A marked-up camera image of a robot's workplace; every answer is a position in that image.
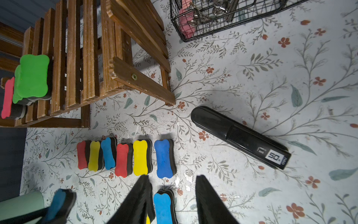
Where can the green pen cup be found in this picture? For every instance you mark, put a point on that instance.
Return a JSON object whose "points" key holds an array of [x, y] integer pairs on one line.
{"points": [[22, 205]]}

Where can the red eraser top shelf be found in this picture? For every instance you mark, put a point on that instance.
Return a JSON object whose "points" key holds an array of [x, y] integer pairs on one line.
{"points": [[83, 154]]}

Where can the yellow eraser top shelf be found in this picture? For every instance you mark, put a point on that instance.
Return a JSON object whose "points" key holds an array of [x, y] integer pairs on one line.
{"points": [[96, 160]]}

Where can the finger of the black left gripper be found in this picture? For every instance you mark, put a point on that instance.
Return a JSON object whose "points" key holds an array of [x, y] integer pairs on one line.
{"points": [[22, 219]]}

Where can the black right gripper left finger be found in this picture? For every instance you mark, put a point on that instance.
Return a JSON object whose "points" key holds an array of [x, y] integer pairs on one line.
{"points": [[137, 205]]}

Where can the wooden two-tier shelf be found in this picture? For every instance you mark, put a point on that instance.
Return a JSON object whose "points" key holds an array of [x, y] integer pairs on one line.
{"points": [[85, 68]]}

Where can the black stapler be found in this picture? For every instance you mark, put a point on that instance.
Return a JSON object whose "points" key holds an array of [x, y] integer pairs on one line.
{"points": [[241, 137]]}

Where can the blue eraser shelf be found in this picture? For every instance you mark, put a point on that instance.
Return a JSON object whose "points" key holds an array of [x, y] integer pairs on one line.
{"points": [[62, 204], [108, 147]]}

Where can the silver binder clip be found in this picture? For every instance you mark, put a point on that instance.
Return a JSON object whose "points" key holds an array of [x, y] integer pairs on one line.
{"points": [[219, 8]]}

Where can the red eraser lower shelf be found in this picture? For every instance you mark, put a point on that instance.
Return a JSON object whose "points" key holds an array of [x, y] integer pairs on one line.
{"points": [[11, 110]]}

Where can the red eraser shelf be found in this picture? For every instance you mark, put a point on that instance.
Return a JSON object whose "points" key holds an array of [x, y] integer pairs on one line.
{"points": [[83, 154], [11, 110]]}

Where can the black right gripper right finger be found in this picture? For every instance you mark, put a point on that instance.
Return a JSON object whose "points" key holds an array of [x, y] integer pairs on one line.
{"points": [[210, 208]]}

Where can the black wire desk organizer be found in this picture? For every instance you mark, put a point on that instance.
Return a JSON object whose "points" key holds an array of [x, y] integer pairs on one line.
{"points": [[246, 11]]}

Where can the blue eraser top shelf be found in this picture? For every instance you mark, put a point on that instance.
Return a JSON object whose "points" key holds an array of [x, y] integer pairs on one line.
{"points": [[108, 147]]}

